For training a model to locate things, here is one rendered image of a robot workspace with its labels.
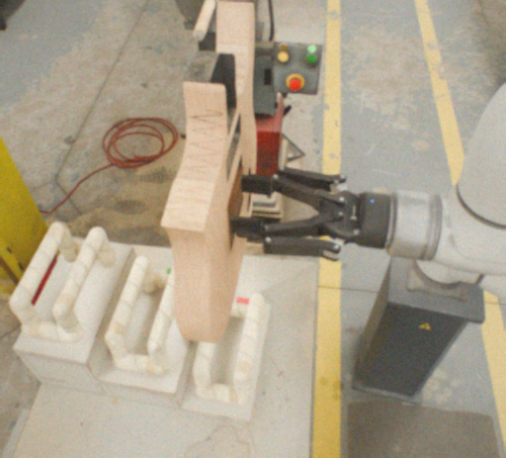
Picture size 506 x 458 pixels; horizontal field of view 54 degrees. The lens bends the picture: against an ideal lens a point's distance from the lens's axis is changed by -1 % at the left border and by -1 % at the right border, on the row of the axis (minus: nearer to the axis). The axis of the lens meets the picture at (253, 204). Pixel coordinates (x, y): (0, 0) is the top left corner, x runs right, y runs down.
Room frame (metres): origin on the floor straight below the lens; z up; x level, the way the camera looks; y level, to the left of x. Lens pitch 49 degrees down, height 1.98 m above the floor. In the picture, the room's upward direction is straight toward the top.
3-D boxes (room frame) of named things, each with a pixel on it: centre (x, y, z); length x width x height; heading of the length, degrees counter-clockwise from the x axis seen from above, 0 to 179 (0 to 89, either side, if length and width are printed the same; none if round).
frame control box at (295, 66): (1.53, -0.13, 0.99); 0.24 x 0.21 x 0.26; 174
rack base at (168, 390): (0.49, 0.21, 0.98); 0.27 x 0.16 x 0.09; 171
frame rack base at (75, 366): (0.51, 0.36, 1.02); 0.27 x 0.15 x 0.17; 171
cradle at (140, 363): (0.39, 0.22, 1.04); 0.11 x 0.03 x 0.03; 81
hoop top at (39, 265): (0.52, 0.40, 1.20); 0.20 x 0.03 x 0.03; 170
